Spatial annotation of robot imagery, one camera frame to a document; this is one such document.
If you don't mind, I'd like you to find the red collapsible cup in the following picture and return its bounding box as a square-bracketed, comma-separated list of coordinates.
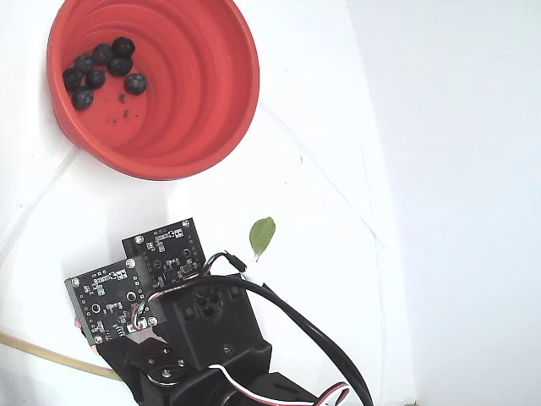
[46, 0, 260, 182]

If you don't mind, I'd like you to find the small dark blueberry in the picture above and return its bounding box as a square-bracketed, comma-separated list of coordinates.
[85, 68, 107, 91]

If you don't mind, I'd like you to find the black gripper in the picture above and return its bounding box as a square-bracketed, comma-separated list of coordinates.
[72, 316, 199, 406]

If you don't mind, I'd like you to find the long wooden stick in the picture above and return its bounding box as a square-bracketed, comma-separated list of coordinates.
[0, 332, 122, 381]

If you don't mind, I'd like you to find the white red black wire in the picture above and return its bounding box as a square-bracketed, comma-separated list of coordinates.
[210, 364, 352, 406]

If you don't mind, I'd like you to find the black camera circuit board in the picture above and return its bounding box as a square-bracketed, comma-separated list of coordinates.
[121, 217, 208, 294]
[64, 260, 164, 346]

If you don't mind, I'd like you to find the thin multicoloured wire bundle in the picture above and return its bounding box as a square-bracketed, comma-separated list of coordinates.
[130, 270, 212, 333]

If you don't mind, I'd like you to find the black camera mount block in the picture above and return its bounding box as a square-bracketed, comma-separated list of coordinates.
[162, 274, 272, 373]

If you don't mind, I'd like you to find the green leaf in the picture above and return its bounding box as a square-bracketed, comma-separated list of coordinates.
[249, 216, 276, 263]

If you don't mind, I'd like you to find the black cable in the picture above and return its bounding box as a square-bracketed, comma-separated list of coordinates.
[202, 251, 375, 406]

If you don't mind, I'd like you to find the round dark blueberry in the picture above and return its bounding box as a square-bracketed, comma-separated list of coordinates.
[70, 86, 95, 112]
[123, 72, 149, 96]

